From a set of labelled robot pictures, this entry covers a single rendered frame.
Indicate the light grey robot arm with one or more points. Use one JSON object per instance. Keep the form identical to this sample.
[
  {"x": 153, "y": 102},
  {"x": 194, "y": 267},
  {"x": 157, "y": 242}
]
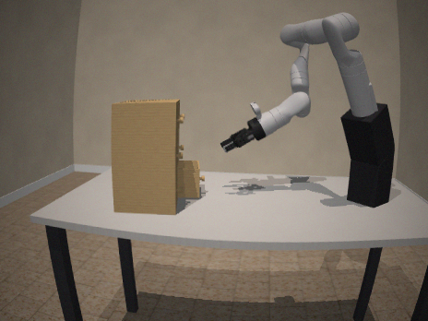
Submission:
[{"x": 338, "y": 29}]

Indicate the tan wooden chest of drawers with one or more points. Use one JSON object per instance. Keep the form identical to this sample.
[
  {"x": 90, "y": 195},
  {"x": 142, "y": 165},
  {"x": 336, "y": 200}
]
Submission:
[{"x": 143, "y": 157}]

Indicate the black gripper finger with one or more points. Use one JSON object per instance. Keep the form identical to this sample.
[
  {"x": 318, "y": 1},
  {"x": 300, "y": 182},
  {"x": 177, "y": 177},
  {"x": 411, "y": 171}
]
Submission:
[
  {"x": 238, "y": 142},
  {"x": 231, "y": 139}
]

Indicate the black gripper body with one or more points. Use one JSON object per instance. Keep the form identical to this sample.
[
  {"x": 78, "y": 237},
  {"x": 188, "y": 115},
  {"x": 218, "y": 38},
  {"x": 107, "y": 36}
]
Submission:
[{"x": 256, "y": 129}]

